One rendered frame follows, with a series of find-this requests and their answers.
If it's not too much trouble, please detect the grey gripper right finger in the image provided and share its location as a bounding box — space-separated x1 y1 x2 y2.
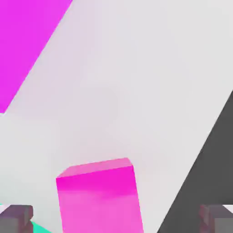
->
199 204 233 233

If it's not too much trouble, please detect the small pink cube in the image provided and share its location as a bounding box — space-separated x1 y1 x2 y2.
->
56 157 145 233

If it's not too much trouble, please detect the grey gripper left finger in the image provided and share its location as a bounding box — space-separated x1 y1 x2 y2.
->
0 204 34 233

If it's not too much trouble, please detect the large magenta box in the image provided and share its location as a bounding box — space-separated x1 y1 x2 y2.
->
0 0 73 114

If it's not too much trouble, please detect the small turquoise cube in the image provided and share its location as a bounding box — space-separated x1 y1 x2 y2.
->
0 203 53 233

